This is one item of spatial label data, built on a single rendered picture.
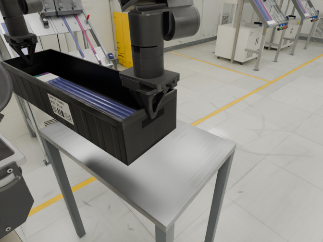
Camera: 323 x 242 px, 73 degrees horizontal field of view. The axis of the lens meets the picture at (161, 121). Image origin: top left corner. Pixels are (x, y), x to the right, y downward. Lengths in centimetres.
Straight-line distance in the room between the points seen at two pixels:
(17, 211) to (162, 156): 46
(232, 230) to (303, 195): 65
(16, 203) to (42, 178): 149
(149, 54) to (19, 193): 39
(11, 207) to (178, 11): 50
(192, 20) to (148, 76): 13
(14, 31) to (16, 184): 50
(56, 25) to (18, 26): 130
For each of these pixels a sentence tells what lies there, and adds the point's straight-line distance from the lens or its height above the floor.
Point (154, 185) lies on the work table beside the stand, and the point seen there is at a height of 80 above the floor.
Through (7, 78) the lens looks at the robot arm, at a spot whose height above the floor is 125.
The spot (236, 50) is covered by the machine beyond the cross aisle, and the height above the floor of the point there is 25.
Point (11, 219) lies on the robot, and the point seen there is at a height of 92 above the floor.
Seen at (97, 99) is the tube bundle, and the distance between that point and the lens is 64.
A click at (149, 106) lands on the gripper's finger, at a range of 43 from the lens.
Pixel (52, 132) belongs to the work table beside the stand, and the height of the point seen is 80.
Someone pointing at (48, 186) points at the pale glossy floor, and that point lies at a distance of 198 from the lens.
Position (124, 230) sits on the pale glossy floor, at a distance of 158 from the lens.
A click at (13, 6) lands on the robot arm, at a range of 86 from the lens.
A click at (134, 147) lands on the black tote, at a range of 46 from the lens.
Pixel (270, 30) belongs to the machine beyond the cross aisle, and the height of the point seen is 41.
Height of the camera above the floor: 134
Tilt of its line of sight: 33 degrees down
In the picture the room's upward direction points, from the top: straight up
